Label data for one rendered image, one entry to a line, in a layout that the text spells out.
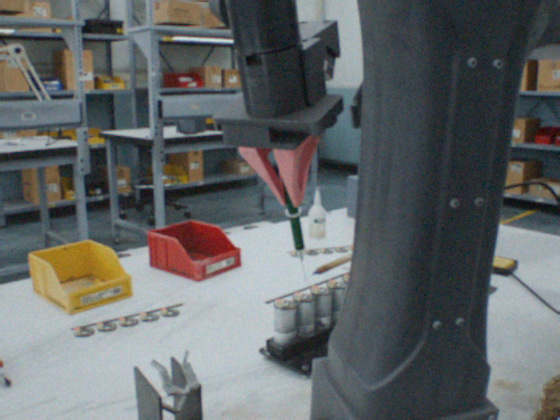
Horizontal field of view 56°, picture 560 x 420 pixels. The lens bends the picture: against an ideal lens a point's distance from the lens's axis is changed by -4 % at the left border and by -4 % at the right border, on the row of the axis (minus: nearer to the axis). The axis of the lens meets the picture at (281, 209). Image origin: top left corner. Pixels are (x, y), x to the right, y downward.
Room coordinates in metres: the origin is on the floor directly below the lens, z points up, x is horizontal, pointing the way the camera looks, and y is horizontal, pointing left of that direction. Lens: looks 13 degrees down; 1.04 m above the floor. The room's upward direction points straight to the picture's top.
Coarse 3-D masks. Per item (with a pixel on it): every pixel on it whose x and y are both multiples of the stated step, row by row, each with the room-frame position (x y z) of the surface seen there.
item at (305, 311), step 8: (304, 304) 0.55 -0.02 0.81; (312, 304) 0.56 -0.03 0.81; (296, 312) 0.55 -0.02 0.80; (304, 312) 0.55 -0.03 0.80; (312, 312) 0.56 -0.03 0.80; (296, 320) 0.55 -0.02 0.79; (304, 320) 0.55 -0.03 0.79; (312, 320) 0.56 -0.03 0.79; (296, 328) 0.55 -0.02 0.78; (304, 328) 0.55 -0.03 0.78; (312, 328) 0.56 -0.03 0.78; (304, 336) 0.55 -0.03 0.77
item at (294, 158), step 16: (224, 128) 0.48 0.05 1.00; (240, 128) 0.47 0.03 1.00; (256, 128) 0.47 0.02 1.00; (240, 144) 0.48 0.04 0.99; (256, 144) 0.47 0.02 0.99; (272, 144) 0.46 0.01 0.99; (288, 144) 0.46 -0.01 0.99; (304, 144) 0.47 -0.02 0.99; (288, 160) 0.47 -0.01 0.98; (304, 160) 0.51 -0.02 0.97; (288, 176) 0.48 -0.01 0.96; (304, 176) 0.51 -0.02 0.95; (288, 192) 0.50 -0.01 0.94; (304, 192) 0.52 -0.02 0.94
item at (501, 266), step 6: (498, 258) 0.84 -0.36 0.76; (504, 258) 0.84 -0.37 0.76; (498, 264) 0.81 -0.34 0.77; (504, 264) 0.81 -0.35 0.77; (510, 264) 0.82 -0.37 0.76; (516, 264) 0.82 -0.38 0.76; (492, 270) 0.81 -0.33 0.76; (498, 270) 0.80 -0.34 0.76; (504, 270) 0.79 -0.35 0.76; (510, 270) 0.80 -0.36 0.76; (504, 276) 0.79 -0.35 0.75
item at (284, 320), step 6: (276, 312) 0.54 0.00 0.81; (282, 312) 0.53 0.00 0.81; (288, 312) 0.53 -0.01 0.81; (294, 312) 0.54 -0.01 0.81; (276, 318) 0.54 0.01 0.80; (282, 318) 0.53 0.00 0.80; (288, 318) 0.53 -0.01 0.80; (294, 318) 0.54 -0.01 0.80; (276, 324) 0.54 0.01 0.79; (282, 324) 0.53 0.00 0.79; (288, 324) 0.53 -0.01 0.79; (294, 324) 0.54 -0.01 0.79; (276, 330) 0.54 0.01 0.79; (282, 330) 0.53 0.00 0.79; (288, 330) 0.53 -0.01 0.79; (294, 330) 0.54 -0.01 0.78; (276, 336) 0.54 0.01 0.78; (282, 336) 0.53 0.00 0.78; (288, 336) 0.53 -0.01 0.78; (294, 336) 0.54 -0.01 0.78; (276, 342) 0.54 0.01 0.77; (282, 342) 0.53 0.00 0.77; (288, 342) 0.53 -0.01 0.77; (294, 342) 0.54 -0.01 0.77
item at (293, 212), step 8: (288, 200) 0.51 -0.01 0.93; (288, 208) 0.52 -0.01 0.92; (296, 208) 0.52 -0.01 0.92; (288, 216) 0.52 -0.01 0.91; (296, 216) 0.52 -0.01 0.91; (296, 224) 0.52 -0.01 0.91; (296, 232) 0.52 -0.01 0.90; (296, 240) 0.53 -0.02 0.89; (296, 248) 0.53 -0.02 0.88; (304, 248) 0.53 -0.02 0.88
